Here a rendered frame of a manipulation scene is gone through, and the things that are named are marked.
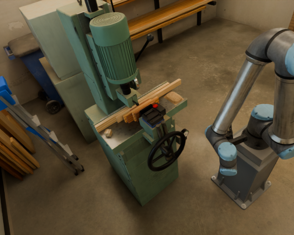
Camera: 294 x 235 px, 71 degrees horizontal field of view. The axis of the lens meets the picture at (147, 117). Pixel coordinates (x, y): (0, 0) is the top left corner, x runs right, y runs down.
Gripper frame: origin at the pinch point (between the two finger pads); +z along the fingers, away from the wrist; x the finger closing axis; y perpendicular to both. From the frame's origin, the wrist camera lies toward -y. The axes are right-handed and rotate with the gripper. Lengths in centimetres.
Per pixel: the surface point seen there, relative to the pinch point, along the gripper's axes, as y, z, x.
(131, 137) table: 55, -30, -25
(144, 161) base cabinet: 57, -29, 5
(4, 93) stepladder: 138, -19, -62
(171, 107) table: 35.4, -2.8, -20.5
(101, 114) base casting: 89, -5, -20
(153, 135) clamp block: 41, -28, -24
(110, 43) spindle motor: 48, -14, -77
